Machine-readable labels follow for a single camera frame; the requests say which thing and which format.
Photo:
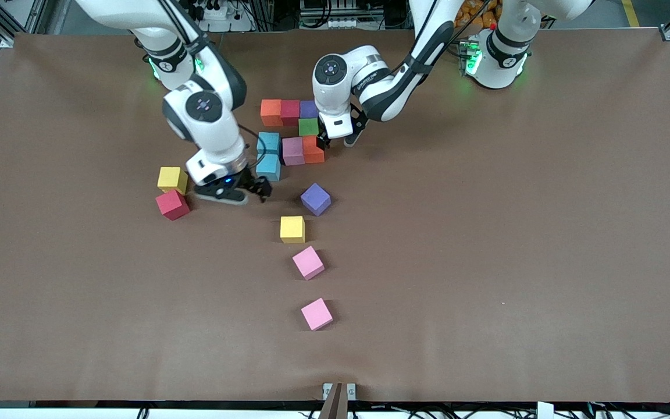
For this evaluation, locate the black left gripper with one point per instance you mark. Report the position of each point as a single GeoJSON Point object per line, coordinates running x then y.
{"type": "Point", "coordinates": [323, 138]}

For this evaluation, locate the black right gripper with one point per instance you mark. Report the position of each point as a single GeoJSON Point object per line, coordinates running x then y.
{"type": "Point", "coordinates": [255, 182]}

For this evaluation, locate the orange foam cube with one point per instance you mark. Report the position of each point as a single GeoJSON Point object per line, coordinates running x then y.
{"type": "Point", "coordinates": [271, 112]}
{"type": "Point", "coordinates": [313, 150]}

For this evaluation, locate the green foam cube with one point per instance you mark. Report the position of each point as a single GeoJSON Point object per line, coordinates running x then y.
{"type": "Point", "coordinates": [308, 127]}

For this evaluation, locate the blue foam cube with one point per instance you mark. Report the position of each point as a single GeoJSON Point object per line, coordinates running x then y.
{"type": "Point", "coordinates": [268, 167]}
{"type": "Point", "coordinates": [268, 142]}

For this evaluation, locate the pink foam cube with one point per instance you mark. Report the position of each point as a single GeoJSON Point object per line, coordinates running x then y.
{"type": "Point", "coordinates": [316, 314]}
{"type": "Point", "coordinates": [292, 151]}
{"type": "Point", "coordinates": [307, 262]}

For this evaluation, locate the purple foam cube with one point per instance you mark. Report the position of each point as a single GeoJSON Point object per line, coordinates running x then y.
{"type": "Point", "coordinates": [316, 199]}
{"type": "Point", "coordinates": [308, 109]}

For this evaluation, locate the red foam cube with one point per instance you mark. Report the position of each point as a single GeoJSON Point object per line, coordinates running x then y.
{"type": "Point", "coordinates": [172, 205]}
{"type": "Point", "coordinates": [290, 112]}

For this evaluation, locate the yellow foam cube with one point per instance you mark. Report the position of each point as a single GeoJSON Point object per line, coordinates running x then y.
{"type": "Point", "coordinates": [292, 229]}
{"type": "Point", "coordinates": [172, 179]}

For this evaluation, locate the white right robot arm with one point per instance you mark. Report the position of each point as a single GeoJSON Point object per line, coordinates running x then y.
{"type": "Point", "coordinates": [213, 139]}

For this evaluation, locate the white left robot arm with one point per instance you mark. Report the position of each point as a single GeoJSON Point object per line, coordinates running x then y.
{"type": "Point", "coordinates": [335, 105]}

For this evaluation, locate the white equipment box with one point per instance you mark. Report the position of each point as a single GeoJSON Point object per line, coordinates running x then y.
{"type": "Point", "coordinates": [335, 14]}

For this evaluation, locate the white power strip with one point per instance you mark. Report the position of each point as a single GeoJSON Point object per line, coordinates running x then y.
{"type": "Point", "coordinates": [221, 14]}

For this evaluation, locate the orange packets pile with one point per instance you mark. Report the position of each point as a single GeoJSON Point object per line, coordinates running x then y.
{"type": "Point", "coordinates": [477, 14]}

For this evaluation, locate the brown table cover sheet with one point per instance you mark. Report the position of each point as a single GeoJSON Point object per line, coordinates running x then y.
{"type": "Point", "coordinates": [486, 291]}

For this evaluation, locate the aluminium frame post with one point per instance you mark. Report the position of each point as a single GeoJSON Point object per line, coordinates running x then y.
{"type": "Point", "coordinates": [263, 14]}

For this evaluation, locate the small metal bracket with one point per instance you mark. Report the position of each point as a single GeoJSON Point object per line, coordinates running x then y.
{"type": "Point", "coordinates": [351, 391]}

